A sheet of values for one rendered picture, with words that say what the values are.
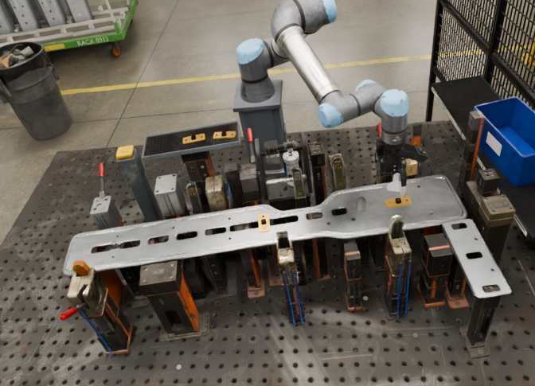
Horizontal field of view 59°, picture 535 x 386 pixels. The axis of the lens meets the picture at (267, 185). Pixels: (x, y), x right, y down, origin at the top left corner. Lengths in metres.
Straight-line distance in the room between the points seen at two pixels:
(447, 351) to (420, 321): 0.13
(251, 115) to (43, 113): 2.62
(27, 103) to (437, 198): 3.44
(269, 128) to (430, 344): 1.08
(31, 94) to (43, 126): 0.31
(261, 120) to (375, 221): 0.74
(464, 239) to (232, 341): 0.85
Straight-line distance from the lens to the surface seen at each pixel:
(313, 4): 1.65
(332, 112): 1.40
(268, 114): 2.07
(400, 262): 1.52
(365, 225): 1.61
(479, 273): 1.53
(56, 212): 2.53
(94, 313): 1.67
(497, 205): 1.64
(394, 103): 1.38
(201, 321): 1.82
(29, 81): 4.25
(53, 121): 4.46
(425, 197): 1.71
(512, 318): 1.83
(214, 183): 1.73
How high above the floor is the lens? 2.20
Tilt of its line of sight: 42 degrees down
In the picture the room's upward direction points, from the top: 11 degrees counter-clockwise
